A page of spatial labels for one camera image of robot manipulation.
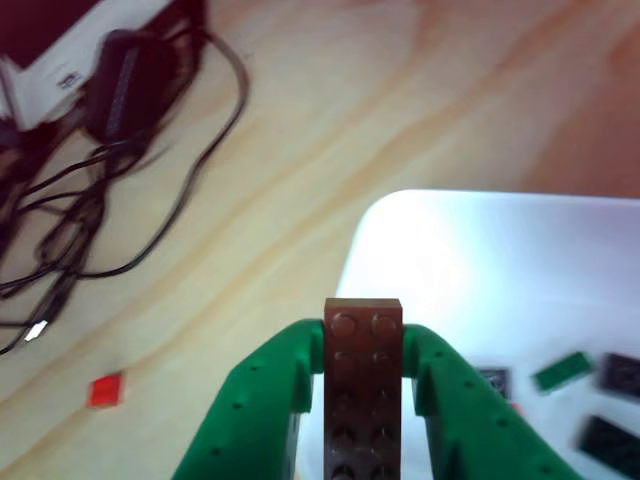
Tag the brown 2x6 lego brick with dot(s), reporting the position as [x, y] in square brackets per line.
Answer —
[362, 390]

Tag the white plastic bin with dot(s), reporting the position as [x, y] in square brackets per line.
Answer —
[500, 275]

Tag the red 2x2 lego brick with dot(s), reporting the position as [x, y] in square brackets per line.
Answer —
[106, 391]

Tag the black power adapter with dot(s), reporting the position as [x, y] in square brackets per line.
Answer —
[130, 85]

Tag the green narrow lego brick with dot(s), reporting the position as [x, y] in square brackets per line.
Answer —
[562, 374]

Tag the dark green 2x4 lego brick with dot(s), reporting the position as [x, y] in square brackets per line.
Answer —
[607, 442]

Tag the dark grey 2x6 lego brick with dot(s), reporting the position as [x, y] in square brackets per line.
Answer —
[622, 374]

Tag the white labelled device box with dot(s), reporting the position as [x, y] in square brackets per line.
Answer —
[50, 75]

